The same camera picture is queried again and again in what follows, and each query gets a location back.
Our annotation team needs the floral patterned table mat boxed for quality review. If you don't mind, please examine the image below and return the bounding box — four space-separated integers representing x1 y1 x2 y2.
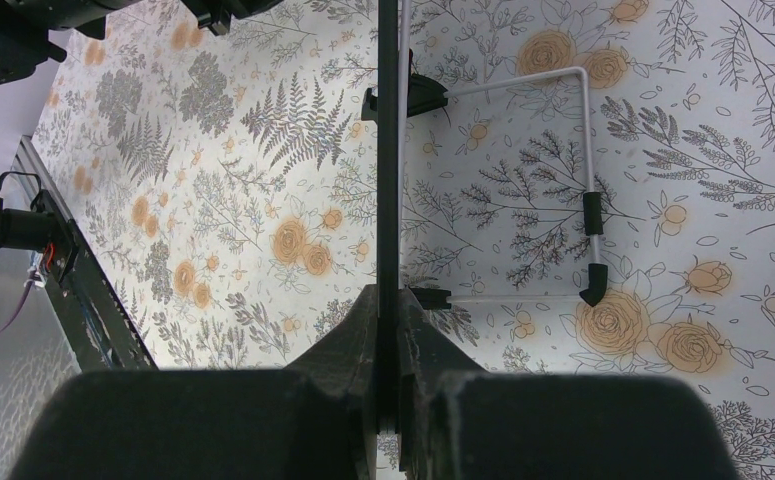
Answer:
33 1 775 479

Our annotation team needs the black framed whiteboard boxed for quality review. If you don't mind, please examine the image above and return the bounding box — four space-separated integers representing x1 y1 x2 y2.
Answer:
361 1 608 433

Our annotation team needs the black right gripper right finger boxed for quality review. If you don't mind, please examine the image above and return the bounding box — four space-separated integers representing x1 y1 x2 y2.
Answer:
397 290 738 479

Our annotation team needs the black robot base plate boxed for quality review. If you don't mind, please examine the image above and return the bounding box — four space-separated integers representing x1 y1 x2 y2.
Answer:
35 191 157 371

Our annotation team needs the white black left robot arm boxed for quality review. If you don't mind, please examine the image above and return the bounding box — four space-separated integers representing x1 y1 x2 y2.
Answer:
0 0 279 85

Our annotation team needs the aluminium rail frame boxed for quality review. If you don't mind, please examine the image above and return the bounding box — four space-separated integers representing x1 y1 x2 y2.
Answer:
0 137 88 479

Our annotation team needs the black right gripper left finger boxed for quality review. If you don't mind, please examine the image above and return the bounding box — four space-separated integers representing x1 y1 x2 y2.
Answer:
11 285 378 479

